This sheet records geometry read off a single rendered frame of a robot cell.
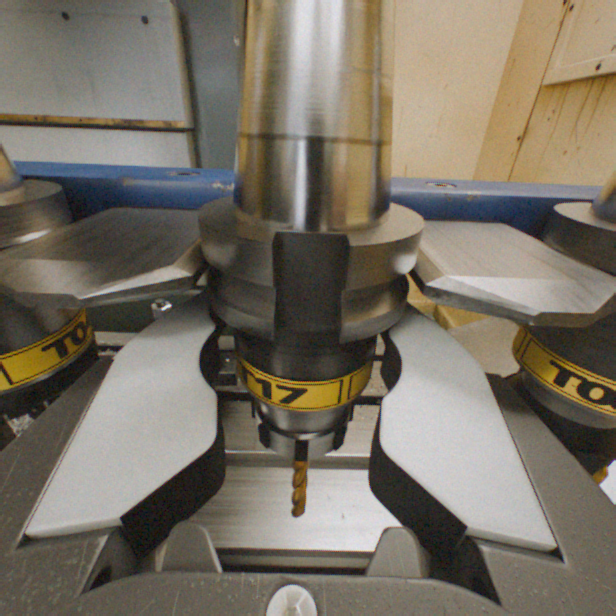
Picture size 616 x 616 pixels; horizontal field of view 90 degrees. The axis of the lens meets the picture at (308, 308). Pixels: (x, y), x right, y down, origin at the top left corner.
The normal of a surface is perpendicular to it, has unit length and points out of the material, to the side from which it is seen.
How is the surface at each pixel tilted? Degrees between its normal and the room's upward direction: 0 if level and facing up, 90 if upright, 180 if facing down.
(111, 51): 90
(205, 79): 90
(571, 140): 91
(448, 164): 90
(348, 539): 0
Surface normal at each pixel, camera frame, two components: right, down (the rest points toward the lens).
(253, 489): 0.04, -0.86
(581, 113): -1.00, 0.00
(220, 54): 0.00, 0.50
